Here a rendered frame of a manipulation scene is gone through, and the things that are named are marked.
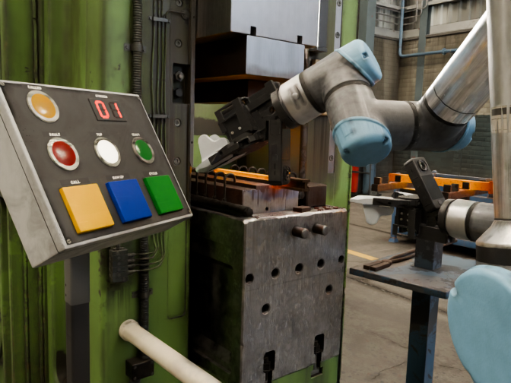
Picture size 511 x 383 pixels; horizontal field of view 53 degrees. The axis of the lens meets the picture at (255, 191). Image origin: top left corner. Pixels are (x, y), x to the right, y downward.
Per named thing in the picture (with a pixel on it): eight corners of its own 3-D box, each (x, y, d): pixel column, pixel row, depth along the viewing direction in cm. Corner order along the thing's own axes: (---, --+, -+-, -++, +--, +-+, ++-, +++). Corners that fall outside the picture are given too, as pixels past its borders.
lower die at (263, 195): (297, 209, 143) (299, 178, 142) (241, 215, 131) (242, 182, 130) (212, 191, 175) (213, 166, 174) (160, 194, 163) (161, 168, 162)
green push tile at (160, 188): (184, 208, 100) (169, 174, 101) (161, 213, 93) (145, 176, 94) (178, 212, 101) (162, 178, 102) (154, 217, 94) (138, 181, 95)
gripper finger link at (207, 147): (186, 147, 94) (225, 123, 90) (200, 176, 94) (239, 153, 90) (176, 148, 91) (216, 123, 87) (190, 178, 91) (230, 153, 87)
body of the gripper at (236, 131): (231, 115, 94) (284, 82, 89) (251, 157, 93) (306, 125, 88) (210, 114, 87) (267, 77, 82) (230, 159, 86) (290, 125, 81)
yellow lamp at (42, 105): (61, 120, 82) (61, 93, 81) (31, 119, 79) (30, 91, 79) (55, 120, 84) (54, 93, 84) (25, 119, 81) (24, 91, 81)
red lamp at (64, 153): (81, 167, 81) (81, 140, 81) (52, 168, 78) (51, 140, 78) (74, 166, 84) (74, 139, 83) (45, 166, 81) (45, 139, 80)
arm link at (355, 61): (369, 64, 73) (353, 24, 77) (305, 102, 77) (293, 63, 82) (391, 91, 78) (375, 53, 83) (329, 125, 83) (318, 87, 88)
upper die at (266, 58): (303, 80, 139) (305, 45, 138) (245, 74, 126) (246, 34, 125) (214, 87, 171) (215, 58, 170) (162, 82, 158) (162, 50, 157)
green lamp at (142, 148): (157, 161, 99) (157, 139, 98) (135, 162, 96) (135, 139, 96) (150, 160, 101) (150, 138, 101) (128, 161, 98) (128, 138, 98)
